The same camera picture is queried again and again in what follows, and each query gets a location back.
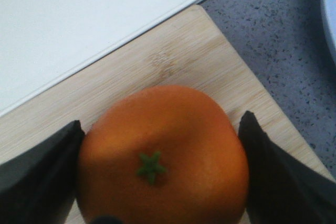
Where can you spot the light blue plate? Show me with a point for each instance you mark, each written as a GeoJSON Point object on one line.
{"type": "Point", "coordinates": [328, 19]}

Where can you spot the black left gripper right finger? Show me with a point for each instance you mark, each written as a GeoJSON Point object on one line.
{"type": "Point", "coordinates": [281, 188]}

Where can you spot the orange mandarin fruit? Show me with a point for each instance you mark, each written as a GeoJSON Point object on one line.
{"type": "Point", "coordinates": [166, 154]}

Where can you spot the white rectangular tray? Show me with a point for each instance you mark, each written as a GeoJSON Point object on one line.
{"type": "Point", "coordinates": [45, 41]}

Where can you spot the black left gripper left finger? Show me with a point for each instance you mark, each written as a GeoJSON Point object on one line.
{"type": "Point", "coordinates": [38, 186]}

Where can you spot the wooden cutting board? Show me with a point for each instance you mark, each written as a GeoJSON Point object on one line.
{"type": "Point", "coordinates": [187, 50]}

